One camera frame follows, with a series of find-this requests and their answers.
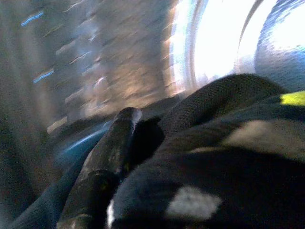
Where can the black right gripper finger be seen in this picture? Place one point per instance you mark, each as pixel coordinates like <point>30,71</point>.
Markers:
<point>107,152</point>

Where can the black garment with white patches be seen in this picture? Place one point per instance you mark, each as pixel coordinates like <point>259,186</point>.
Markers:
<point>214,167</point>

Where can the steel washer drum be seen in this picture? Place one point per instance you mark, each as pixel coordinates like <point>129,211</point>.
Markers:
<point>119,59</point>

